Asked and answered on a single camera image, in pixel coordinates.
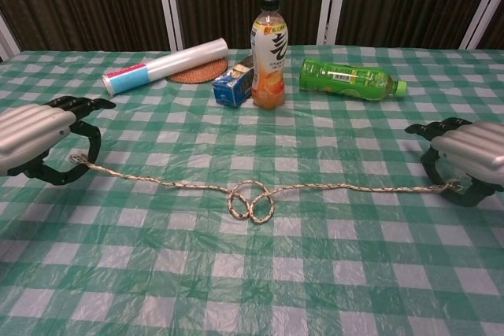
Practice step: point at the green plastic bottle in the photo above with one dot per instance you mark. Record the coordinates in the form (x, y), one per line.
(346, 78)

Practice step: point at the white partition frame post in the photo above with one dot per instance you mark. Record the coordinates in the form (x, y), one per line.
(332, 1)
(8, 43)
(170, 5)
(484, 13)

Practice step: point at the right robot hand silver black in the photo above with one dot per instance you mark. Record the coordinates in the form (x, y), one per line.
(476, 151)

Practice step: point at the orange drink bottle black cap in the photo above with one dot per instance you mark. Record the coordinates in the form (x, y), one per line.
(269, 76)

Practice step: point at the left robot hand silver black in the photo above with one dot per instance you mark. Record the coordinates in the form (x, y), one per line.
(35, 131)

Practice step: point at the blue snack box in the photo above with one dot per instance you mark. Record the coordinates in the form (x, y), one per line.
(230, 93)

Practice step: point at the green white checkered tablecloth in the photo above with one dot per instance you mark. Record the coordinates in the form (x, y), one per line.
(252, 273)

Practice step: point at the white food bag roll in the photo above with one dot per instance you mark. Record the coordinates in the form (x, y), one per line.
(165, 66)

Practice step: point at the round woven brown coaster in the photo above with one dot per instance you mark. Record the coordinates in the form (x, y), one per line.
(201, 74)

